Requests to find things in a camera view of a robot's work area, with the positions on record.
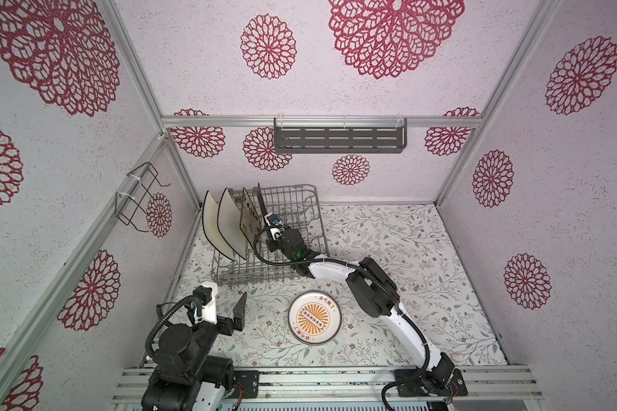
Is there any aluminium mounting rail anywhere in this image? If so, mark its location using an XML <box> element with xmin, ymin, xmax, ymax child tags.
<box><xmin>108</xmin><ymin>366</ymin><xmax>544</xmax><ymax>409</ymax></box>

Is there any grey slotted wall shelf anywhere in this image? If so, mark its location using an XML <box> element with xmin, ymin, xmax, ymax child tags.
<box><xmin>273</xmin><ymin>118</ymin><xmax>407</xmax><ymax>154</ymax></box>

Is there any white square plate black rim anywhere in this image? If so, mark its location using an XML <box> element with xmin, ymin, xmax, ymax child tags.
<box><xmin>202</xmin><ymin>191</ymin><xmax>235</xmax><ymax>261</ymax></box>

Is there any black wire wall holder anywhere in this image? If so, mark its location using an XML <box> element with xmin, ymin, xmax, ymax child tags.
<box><xmin>114</xmin><ymin>162</ymin><xmax>171</xmax><ymax>233</ymax></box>

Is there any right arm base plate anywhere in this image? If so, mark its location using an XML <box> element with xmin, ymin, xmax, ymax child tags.
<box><xmin>397</xmin><ymin>368</ymin><xmax>469</xmax><ymax>397</ymax></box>

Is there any floral patterned square plate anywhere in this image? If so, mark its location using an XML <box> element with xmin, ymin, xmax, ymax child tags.
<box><xmin>240</xmin><ymin>188</ymin><xmax>261</xmax><ymax>252</ymax></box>

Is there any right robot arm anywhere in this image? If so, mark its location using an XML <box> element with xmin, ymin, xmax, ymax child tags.
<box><xmin>253</xmin><ymin>224</ymin><xmax>455</xmax><ymax>410</ymax></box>

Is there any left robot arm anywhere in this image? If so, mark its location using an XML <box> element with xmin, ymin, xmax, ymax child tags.
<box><xmin>142</xmin><ymin>286</ymin><xmax>248</xmax><ymax>410</ymax></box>

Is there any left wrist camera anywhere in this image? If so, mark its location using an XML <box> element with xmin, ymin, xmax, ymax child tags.
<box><xmin>188</xmin><ymin>282</ymin><xmax>219</xmax><ymax>325</ymax></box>

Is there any round plate orange pattern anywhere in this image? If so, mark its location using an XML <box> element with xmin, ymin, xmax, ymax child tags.
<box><xmin>288</xmin><ymin>290</ymin><xmax>342</xmax><ymax>346</ymax></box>

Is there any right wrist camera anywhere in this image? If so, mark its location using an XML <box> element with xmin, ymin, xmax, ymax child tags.
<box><xmin>264</xmin><ymin>212</ymin><xmax>284</xmax><ymax>232</ymax></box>

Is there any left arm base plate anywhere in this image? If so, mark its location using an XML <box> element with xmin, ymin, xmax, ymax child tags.
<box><xmin>229</xmin><ymin>370</ymin><xmax>261</xmax><ymax>400</ymax></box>

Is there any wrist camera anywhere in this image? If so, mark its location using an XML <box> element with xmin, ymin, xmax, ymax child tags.
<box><xmin>188</xmin><ymin>282</ymin><xmax>219</xmax><ymax>325</ymax></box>
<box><xmin>264</xmin><ymin>212</ymin><xmax>284</xmax><ymax>232</ymax></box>

